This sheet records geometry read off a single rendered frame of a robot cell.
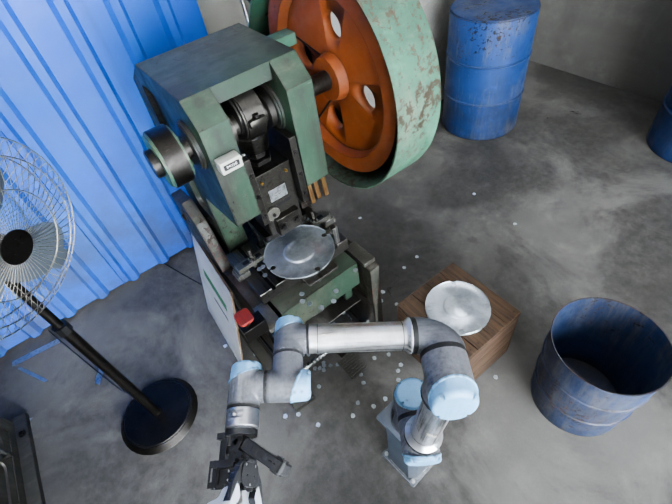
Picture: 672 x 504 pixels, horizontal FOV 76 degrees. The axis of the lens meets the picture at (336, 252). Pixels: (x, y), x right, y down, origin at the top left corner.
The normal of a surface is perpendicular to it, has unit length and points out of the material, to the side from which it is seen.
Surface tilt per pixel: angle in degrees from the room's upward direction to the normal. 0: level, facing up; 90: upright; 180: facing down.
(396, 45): 58
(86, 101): 90
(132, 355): 0
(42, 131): 90
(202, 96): 45
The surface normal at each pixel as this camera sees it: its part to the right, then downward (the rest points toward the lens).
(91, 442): -0.12, -0.66
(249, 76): 0.61, 0.54
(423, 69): 0.54, 0.33
